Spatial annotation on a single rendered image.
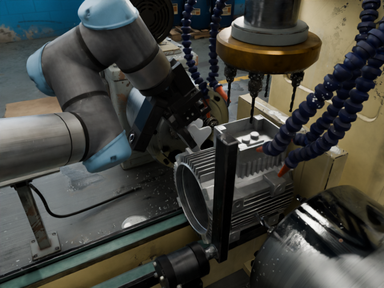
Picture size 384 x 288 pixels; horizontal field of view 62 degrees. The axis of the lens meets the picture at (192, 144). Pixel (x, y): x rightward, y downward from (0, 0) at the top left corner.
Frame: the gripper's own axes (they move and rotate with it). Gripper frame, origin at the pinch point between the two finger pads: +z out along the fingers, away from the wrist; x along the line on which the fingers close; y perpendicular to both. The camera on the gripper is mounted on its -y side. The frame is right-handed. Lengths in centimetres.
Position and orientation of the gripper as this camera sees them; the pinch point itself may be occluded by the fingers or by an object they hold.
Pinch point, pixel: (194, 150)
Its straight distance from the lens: 69.4
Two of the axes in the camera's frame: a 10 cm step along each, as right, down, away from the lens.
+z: 4.4, 5.9, 6.8
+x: -4.7, -4.9, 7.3
